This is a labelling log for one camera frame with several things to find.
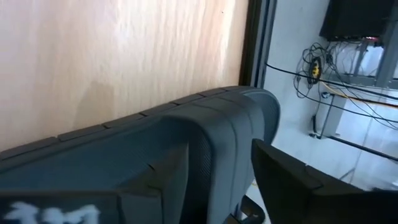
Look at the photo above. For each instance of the grey metal table frame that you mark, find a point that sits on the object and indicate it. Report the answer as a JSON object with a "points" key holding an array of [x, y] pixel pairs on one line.
{"points": [[387, 62]]}

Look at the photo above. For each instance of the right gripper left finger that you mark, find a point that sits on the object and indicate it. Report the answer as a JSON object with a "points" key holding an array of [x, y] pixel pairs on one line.
{"points": [[140, 202]]}

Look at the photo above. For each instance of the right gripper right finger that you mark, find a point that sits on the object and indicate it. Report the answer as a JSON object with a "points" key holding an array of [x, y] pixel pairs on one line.
{"points": [[295, 199]]}

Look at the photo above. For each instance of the black electronics box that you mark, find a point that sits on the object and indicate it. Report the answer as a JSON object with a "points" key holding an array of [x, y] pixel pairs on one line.
{"points": [[351, 18]]}

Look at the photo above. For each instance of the black rubber slide sandal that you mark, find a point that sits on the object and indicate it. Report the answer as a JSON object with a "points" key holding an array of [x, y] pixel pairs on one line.
{"points": [[93, 161]]}

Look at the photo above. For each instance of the grey table leg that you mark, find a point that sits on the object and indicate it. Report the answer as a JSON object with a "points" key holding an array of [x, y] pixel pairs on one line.
{"points": [[326, 118]]}

